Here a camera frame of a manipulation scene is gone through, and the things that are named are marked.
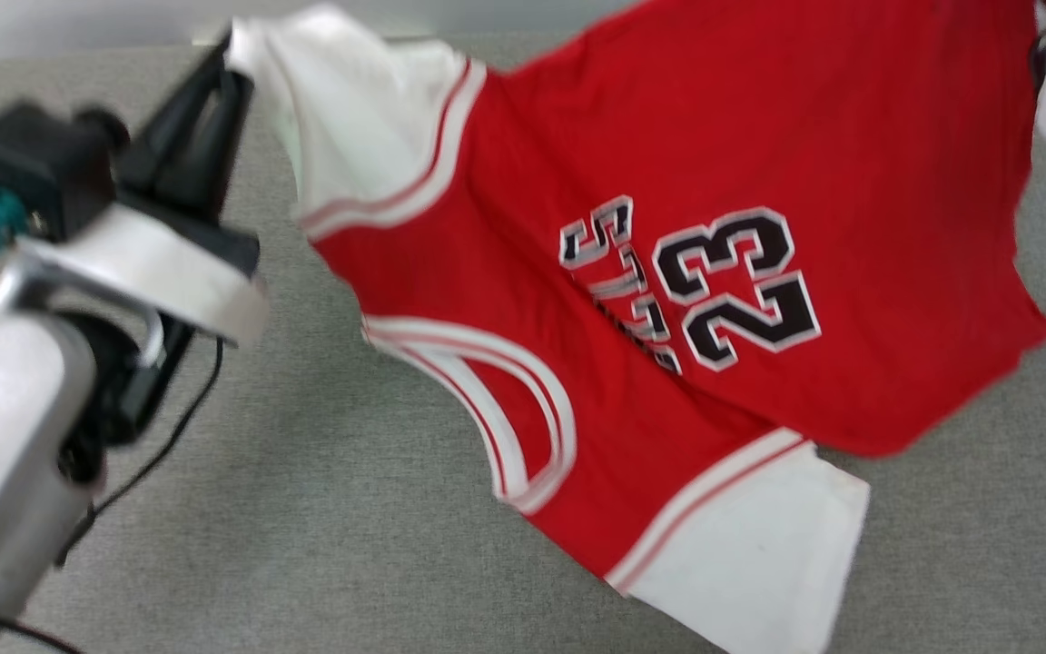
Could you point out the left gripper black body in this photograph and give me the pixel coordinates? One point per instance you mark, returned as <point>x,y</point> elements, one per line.
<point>42,163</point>

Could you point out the red and white basketball jersey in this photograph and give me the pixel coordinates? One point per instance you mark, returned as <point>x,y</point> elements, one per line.
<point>695,272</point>

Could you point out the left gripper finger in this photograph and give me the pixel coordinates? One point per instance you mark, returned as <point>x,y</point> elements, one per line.
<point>225,145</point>
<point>173,118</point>

